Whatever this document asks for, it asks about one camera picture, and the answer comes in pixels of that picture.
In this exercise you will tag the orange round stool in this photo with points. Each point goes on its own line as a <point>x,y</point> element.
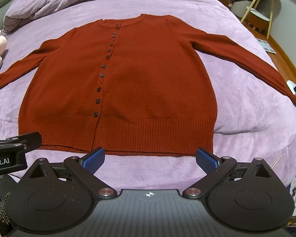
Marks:
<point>258,20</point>

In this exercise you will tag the red knit cardigan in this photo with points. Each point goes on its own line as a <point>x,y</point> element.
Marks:
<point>134,87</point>

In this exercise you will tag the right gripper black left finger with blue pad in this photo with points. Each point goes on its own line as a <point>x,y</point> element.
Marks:
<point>82,170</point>

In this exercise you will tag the yellow-legged side table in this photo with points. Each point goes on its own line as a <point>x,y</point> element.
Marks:
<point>256,6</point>

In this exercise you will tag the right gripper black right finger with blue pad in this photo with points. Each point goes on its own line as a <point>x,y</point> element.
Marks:
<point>217,172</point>

